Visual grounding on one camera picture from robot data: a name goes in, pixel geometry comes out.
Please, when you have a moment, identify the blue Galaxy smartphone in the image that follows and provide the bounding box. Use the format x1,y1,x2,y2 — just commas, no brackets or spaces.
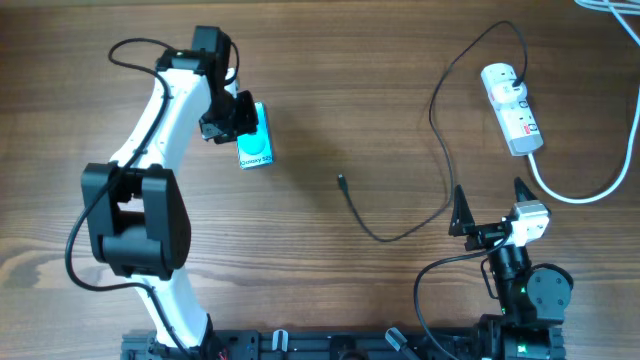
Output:
237,102,275,170

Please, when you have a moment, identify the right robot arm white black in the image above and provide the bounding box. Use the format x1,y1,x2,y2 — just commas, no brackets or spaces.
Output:
449,178,574,360

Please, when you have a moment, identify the white power strip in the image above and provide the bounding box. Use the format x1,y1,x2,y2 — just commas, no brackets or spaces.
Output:
481,63,543,156

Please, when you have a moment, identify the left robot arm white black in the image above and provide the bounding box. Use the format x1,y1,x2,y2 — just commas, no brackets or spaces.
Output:
65,26,259,359

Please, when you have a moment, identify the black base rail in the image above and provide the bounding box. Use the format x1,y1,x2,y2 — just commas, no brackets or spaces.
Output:
121,327,567,360

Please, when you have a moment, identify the white cables top corner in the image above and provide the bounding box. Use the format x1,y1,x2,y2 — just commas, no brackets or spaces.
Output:
573,0,640,46

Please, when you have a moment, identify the white power strip cord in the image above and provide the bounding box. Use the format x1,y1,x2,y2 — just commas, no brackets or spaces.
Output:
526,84,640,205

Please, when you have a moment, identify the black charger cable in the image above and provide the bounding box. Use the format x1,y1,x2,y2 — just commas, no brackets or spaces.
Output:
337,20,529,244

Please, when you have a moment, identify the white charger plug adapter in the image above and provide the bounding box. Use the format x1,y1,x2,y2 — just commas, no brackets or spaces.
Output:
489,81,527,106

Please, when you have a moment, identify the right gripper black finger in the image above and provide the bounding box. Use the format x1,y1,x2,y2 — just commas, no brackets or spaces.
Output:
514,177,537,202
448,184,475,236

